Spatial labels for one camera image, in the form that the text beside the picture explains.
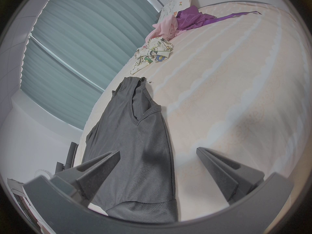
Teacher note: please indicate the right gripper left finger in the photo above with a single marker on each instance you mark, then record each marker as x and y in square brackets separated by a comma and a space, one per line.
[96, 177]

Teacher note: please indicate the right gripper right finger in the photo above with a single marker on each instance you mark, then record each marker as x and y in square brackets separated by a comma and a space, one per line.
[217, 174]

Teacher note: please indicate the black sleeveless top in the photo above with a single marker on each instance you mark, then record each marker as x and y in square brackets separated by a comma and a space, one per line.
[136, 155]

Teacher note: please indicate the bed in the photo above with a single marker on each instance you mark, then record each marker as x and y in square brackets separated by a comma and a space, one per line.
[231, 82]

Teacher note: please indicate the dark grey chest of drawers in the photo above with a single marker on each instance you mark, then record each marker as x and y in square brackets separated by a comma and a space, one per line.
[72, 155]

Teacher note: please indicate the blue-green curtain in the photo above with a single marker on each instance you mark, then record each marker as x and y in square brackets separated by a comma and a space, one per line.
[97, 33]
[56, 86]

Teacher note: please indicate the cream printed garment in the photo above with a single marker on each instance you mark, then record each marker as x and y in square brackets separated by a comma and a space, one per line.
[151, 52]

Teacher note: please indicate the pink garment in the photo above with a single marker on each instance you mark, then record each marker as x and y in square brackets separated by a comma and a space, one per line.
[163, 28]

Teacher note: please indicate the purple satin garment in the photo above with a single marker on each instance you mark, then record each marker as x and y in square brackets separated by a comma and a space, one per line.
[190, 18]

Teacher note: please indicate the white printed pillow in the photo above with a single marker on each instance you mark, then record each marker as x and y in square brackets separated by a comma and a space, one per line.
[175, 4]

